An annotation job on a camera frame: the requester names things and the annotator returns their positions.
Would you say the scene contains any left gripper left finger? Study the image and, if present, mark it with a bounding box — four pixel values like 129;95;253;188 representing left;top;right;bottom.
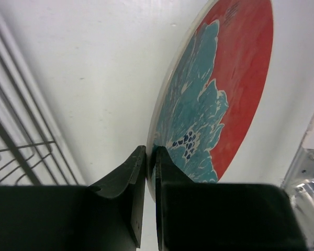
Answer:
0;145;146;250

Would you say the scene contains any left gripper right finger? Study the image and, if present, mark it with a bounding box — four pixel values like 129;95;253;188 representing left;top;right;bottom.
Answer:
155;147;307;250

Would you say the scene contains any red and teal floral plate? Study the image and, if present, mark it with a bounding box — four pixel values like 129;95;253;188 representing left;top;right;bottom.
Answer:
147;1;274;195

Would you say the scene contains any wire dish rack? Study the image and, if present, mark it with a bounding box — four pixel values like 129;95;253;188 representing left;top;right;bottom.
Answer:
0;118;54;185

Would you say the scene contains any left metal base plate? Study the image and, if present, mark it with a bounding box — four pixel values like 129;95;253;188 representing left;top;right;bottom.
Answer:
279;147;314;251

